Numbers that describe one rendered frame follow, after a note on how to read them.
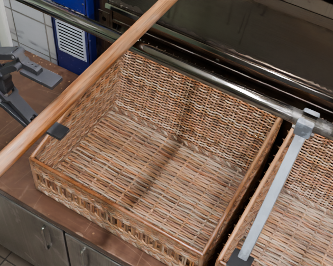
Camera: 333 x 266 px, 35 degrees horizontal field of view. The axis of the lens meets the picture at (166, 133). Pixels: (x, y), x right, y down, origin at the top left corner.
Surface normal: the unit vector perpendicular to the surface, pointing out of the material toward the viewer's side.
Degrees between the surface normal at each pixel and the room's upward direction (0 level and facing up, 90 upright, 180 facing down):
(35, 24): 90
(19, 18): 90
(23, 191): 0
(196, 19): 70
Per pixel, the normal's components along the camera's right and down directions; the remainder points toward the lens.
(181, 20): -0.46, 0.38
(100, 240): 0.06, -0.64
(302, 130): -0.51, 0.64
